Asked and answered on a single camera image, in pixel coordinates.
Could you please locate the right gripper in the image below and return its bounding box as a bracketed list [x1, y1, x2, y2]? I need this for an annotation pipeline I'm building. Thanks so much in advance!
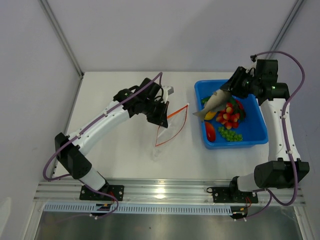
[220, 66, 261, 100]

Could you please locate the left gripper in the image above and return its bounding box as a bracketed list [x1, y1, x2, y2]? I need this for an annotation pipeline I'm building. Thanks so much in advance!
[142, 98, 169, 128]

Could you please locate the clear zip bag orange zipper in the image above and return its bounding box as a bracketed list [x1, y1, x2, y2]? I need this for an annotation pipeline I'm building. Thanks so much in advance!
[154, 103, 190, 147]

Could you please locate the grey toy fish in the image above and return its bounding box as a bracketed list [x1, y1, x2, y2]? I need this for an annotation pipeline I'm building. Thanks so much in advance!
[193, 89, 232, 122]

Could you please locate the green cucumber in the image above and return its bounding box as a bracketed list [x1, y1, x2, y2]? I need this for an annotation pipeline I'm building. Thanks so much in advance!
[227, 96, 238, 106]

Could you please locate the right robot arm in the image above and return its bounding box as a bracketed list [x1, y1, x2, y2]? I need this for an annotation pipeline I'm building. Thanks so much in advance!
[221, 59, 310, 202]

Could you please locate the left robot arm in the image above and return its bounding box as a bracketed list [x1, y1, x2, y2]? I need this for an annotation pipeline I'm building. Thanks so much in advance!
[54, 78, 174, 200]

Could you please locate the red cherry bunch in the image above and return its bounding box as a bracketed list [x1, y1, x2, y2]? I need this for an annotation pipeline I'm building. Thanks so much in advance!
[215, 103, 244, 130]

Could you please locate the green chili pepper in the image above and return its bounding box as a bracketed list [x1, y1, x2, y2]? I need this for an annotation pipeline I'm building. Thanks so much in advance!
[200, 96, 211, 105]

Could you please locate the yellow orange mango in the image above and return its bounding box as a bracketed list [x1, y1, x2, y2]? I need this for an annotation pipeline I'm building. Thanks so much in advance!
[204, 111, 217, 121]

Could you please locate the green grape bunch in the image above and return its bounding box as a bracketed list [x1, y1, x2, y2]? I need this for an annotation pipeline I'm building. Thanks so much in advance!
[218, 126, 243, 142]

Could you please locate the red orange mango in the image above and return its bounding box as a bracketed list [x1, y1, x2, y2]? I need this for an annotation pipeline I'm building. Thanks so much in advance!
[204, 121, 216, 143]

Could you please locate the blue plastic bin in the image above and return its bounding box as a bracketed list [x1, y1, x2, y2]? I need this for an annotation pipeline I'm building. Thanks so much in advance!
[194, 79, 268, 150]

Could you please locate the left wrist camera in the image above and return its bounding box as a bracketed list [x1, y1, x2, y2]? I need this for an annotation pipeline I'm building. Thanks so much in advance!
[160, 86, 174, 103]

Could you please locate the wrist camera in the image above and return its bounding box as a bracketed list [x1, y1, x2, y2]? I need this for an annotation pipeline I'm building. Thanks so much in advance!
[160, 86, 174, 103]
[246, 54, 258, 77]

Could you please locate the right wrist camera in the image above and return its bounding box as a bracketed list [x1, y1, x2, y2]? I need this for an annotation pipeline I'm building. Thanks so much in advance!
[246, 54, 258, 77]

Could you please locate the aluminium mounting rail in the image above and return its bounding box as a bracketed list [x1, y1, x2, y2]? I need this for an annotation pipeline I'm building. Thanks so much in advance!
[33, 177, 307, 207]

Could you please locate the white slotted cable duct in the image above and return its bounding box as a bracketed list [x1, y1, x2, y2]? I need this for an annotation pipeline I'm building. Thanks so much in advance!
[43, 202, 233, 216]

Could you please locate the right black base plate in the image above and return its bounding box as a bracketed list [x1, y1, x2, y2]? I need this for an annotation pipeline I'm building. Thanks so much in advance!
[211, 186, 259, 204]

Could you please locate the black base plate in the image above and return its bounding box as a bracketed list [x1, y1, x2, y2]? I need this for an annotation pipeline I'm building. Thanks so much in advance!
[211, 186, 259, 204]
[79, 185, 125, 202]

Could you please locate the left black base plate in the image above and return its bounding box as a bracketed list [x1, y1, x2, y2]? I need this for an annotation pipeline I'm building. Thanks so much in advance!
[79, 185, 125, 202]

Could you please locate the right aluminium frame post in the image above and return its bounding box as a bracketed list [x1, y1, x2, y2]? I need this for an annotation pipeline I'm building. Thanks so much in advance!
[254, 0, 307, 78]

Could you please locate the aluminium frame post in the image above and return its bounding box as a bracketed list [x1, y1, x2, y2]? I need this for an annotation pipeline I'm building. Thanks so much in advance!
[38, 0, 84, 78]
[254, 0, 307, 78]

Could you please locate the left aluminium frame post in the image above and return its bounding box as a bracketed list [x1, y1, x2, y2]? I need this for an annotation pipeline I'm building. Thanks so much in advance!
[38, 0, 84, 78]

